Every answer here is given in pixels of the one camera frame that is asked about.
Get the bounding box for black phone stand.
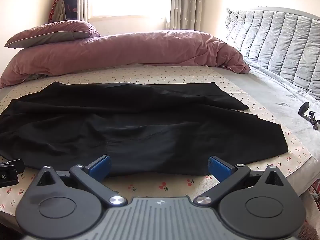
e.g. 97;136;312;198
299;102;320;130

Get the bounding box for grey star print curtain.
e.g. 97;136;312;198
166;0;200;32
76;0;93;22

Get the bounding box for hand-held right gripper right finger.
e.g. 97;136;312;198
194;156;285;207

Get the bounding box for grey quilted headboard cover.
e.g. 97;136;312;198
225;6;320;102

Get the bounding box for pink pillow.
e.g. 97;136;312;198
4;20;101;49

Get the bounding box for black pants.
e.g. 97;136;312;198
0;81;282;177

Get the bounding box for red box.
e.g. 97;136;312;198
309;179;320;198

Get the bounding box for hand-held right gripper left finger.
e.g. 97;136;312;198
37;154;127;207

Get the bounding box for dark hanging jacket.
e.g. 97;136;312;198
60;0;78;20

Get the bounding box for red floral hanging garment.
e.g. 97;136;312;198
48;0;63;22

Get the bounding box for cherry print bed sheet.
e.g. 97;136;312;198
0;64;313;215

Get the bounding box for pink duvet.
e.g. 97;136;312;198
0;29;251;89

